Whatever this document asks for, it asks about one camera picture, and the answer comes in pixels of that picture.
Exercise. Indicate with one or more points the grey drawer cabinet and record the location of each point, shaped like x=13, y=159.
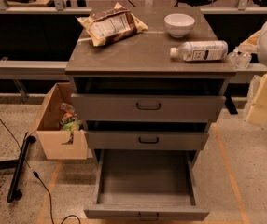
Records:
x=141, y=65

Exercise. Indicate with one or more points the cardboard box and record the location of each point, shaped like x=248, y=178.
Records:
x=58, y=144

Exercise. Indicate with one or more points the clear pump bottle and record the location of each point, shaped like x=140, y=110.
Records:
x=244, y=60
x=234, y=58

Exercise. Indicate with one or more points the white ceramic bowl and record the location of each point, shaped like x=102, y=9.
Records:
x=178, y=25

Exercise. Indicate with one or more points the top grey drawer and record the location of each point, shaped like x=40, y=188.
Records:
x=113, y=107

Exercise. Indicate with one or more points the middle grey drawer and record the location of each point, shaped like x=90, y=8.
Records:
x=146, y=140

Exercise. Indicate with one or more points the clear plastic water bottle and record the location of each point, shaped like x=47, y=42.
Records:
x=194, y=51

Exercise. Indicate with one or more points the green snack packet in box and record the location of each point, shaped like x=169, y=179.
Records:
x=69, y=121

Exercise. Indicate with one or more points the left clear pump bottle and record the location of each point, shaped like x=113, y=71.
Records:
x=234, y=58

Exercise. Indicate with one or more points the bottom open grey drawer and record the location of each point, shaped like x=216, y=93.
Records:
x=145, y=185

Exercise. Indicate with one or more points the brown snack bag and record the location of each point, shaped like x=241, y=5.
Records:
x=111, y=26

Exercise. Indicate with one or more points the right clear pump bottle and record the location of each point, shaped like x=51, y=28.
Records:
x=244, y=60

